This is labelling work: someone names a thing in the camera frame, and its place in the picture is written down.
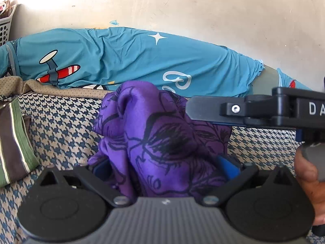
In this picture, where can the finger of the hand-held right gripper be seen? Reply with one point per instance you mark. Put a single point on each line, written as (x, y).
(208, 108)

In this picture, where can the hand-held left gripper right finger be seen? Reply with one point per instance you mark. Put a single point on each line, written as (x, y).
(228, 169)

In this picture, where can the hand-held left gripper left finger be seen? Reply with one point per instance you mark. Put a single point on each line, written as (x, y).
(101, 168)

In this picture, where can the purple floral top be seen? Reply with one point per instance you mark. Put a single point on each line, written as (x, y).
(157, 147)

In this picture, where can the person's right hand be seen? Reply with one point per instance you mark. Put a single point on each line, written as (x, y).
(309, 188)

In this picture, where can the blue pillow with red print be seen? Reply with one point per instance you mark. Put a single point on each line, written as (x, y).
(287, 81)

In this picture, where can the grey green headboard panel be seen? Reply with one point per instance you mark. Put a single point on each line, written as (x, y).
(265, 81)

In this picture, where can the blue beige houndstooth blanket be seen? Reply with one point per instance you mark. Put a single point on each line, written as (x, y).
(63, 132)

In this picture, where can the brown green striped folded garment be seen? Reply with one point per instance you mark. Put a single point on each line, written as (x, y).
(12, 144)

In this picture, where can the teal pillow with yellow triangles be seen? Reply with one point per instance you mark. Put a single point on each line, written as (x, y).
(3, 61)

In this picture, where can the white perforated plastic basket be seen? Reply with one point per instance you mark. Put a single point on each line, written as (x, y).
(5, 30)

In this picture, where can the crumpled bags pile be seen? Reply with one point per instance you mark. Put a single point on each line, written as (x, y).
(5, 6)

